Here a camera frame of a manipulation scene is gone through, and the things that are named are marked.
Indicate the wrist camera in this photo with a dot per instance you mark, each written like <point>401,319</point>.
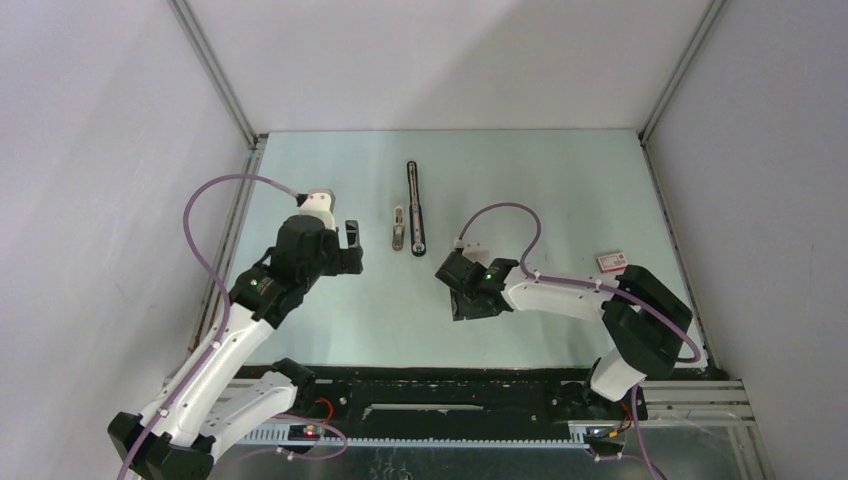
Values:
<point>318,203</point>
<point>473,250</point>

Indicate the white red staple box sleeve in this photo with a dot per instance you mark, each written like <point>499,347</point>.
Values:
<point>612,262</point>

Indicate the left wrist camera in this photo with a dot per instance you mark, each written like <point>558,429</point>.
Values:
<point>318,203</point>

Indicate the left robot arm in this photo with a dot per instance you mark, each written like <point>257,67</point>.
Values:
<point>185,431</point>

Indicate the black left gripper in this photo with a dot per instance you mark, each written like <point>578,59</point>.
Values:
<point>345,260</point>

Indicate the beige stapler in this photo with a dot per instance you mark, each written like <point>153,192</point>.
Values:
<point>399,228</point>

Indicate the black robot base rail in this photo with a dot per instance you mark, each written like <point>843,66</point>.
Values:
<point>406,406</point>

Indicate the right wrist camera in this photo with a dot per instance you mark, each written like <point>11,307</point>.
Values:
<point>473,250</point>

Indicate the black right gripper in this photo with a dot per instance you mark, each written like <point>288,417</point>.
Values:
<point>461,310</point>

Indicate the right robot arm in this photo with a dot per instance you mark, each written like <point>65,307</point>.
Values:
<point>646,322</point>

